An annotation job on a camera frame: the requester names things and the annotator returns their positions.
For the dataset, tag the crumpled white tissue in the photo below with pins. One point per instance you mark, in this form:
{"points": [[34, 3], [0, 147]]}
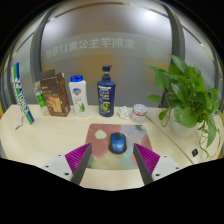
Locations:
{"points": [[123, 112]]}

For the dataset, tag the dark blue pump bottle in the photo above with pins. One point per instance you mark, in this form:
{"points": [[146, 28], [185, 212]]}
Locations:
{"points": [[106, 96]]}

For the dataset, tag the small white lidded jar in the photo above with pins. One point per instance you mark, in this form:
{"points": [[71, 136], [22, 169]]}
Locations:
{"points": [[138, 114]]}

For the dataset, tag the floral print mouse pad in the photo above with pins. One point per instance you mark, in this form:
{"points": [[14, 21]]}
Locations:
{"points": [[100, 146]]}

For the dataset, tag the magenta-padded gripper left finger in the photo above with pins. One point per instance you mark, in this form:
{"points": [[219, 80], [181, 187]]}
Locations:
{"points": [[79, 159]]}

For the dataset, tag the blue and black computer mouse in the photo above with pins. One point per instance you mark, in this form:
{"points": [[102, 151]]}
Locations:
{"points": [[117, 144]]}

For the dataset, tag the green plant in white pot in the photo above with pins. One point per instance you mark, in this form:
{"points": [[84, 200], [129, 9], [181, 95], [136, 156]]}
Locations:
{"points": [[182, 128]]}

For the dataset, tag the small black square object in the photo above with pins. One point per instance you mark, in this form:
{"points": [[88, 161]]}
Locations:
{"points": [[195, 152]]}

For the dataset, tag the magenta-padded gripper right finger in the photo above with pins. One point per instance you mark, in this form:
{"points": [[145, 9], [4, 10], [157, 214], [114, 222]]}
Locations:
{"points": [[146, 160]]}

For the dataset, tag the brown carton box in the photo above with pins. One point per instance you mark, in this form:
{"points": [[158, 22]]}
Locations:
{"points": [[56, 96]]}

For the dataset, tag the clear bottle with green label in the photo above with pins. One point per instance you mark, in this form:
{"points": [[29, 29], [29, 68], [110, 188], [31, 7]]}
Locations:
{"points": [[41, 98]]}

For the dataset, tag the white bottle with blue cap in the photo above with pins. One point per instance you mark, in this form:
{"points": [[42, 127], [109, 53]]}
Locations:
{"points": [[80, 98]]}

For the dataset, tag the small white paper piece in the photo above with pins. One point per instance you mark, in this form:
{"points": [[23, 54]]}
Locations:
{"points": [[19, 123]]}

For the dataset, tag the white green blue tube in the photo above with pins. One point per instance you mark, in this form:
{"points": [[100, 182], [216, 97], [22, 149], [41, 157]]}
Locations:
{"points": [[22, 96]]}

